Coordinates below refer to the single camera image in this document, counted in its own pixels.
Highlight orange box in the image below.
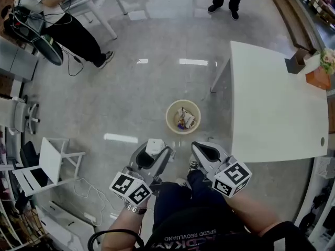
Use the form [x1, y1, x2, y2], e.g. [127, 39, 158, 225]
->
[305, 66, 332, 90]

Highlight beige waste bin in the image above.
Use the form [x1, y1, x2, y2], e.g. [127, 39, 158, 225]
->
[165, 99, 202, 135]

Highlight stack of cardboard boxes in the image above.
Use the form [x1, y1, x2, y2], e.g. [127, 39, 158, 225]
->
[300, 0, 335, 31]

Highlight brown pen holder box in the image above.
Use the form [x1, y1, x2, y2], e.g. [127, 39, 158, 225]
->
[284, 48, 312, 75]

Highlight dark green round seat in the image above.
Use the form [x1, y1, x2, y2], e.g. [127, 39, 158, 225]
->
[32, 34, 64, 67]

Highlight person's black shirt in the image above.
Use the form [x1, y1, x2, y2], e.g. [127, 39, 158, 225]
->
[142, 207, 317, 251]

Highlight white vase with pink flowers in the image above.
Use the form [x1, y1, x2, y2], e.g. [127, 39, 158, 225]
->
[305, 48, 335, 76]

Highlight white folding chair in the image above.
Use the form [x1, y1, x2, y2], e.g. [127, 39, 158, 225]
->
[12, 136, 86, 198]

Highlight white metal shelf unit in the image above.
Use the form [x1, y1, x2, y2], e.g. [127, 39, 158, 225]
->
[293, 89, 335, 251]

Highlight wooden steps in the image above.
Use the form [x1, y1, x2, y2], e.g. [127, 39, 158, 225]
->
[264, 0, 327, 54]

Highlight person's dark trousers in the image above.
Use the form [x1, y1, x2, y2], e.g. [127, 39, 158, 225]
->
[153, 170, 231, 229]

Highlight white office chair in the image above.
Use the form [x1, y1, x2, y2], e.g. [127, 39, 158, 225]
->
[0, 96, 41, 136]

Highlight silver wristwatch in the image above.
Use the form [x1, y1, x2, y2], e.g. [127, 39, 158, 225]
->
[124, 201, 148, 215]

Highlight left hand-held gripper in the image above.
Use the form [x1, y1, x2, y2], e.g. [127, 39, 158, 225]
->
[109, 142, 176, 206]

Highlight person's left white shoe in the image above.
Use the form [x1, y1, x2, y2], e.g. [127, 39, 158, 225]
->
[174, 177, 192, 191]

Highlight white mesh basket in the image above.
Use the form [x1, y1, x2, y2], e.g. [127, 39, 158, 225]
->
[315, 156, 335, 179]

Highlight person's left forearm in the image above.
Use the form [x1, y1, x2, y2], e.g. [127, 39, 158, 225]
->
[100, 204, 149, 251]

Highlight person's right forearm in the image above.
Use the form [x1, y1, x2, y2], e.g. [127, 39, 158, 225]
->
[226, 191, 282, 236]

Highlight white floor panel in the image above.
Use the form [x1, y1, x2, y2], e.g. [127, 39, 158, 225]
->
[35, 200, 99, 251]

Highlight white paper bag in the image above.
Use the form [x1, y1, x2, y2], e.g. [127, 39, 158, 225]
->
[182, 108, 197, 128]

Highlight white floor cable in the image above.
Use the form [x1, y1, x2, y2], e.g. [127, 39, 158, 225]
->
[72, 177, 116, 226]

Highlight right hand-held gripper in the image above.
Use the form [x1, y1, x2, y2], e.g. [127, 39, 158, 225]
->
[192, 140, 252, 198]

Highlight black cable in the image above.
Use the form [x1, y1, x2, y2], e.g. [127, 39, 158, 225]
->
[87, 228, 145, 251]

